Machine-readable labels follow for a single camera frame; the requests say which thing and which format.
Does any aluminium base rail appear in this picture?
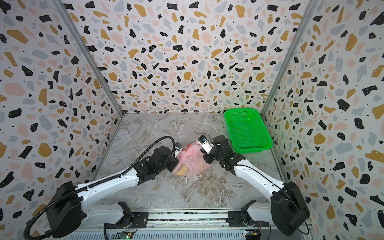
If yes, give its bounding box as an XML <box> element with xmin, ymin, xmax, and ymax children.
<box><xmin>65</xmin><ymin>209</ymin><xmax>317</xmax><ymax>240</ymax></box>

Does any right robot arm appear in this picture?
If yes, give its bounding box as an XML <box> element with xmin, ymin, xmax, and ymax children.
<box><xmin>197</xmin><ymin>136</ymin><xmax>310</xmax><ymax>236</ymax></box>

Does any yellow lemon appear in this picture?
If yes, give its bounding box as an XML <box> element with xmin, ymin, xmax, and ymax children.
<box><xmin>175</xmin><ymin>168</ymin><xmax>189</xmax><ymax>176</ymax></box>

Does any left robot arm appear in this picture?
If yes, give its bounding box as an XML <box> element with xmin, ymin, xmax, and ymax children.
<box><xmin>46</xmin><ymin>144</ymin><xmax>183</xmax><ymax>239</ymax></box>

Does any pink plastic bag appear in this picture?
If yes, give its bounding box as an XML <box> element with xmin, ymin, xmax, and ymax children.
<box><xmin>172</xmin><ymin>143</ymin><xmax>211</xmax><ymax>177</ymax></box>

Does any green plastic basket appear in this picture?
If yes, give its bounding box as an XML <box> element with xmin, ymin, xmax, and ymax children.
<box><xmin>225</xmin><ymin>108</ymin><xmax>273</xmax><ymax>154</ymax></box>

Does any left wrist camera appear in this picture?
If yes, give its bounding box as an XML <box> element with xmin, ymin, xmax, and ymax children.
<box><xmin>174</xmin><ymin>143</ymin><xmax>183</xmax><ymax>153</ymax></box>

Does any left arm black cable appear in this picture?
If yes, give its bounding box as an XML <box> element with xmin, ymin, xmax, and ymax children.
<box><xmin>23</xmin><ymin>135</ymin><xmax>176</xmax><ymax>240</ymax></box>

